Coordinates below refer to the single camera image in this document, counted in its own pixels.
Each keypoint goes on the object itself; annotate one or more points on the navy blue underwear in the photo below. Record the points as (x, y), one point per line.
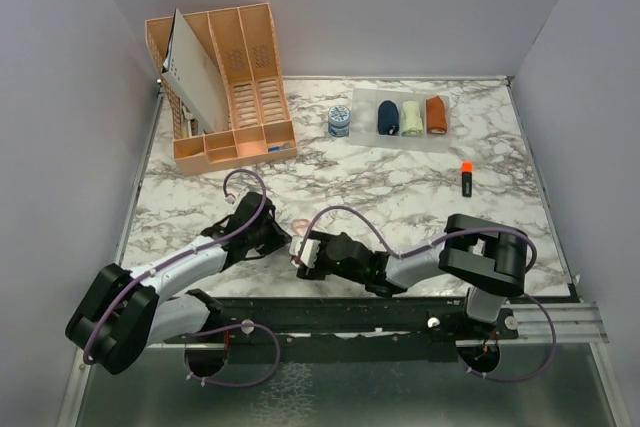
(388, 121)

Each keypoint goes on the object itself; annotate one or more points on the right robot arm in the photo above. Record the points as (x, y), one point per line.
(492, 258)

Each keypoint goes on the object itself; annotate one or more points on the small blue white jar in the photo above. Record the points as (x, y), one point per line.
(339, 119)

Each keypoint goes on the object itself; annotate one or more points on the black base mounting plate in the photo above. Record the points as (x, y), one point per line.
(344, 330)

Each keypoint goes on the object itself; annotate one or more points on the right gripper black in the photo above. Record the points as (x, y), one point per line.
(316, 271)

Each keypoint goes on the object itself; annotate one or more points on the rolled cream cloth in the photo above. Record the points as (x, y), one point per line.
(411, 119)

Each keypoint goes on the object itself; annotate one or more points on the white perforated board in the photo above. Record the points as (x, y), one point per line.
(192, 75)

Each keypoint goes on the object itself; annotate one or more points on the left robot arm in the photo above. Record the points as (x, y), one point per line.
(125, 310)

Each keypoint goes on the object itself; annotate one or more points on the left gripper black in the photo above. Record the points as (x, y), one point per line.
(278, 238)

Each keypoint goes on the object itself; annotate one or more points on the rolled orange cloth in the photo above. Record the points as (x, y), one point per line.
(436, 116)

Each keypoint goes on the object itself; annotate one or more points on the orange capped marker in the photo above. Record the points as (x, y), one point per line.
(467, 179)

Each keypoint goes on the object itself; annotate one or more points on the orange desk file organizer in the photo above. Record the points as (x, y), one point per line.
(242, 44)

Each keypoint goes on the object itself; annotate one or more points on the clear plastic tray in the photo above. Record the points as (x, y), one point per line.
(363, 126)

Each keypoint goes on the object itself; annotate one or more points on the white pink underwear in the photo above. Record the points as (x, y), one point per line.
(299, 229)

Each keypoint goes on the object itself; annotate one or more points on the blue item in organizer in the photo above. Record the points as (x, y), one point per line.
(278, 148)

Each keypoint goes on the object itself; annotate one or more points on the aluminium rail frame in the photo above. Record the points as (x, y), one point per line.
(556, 373)

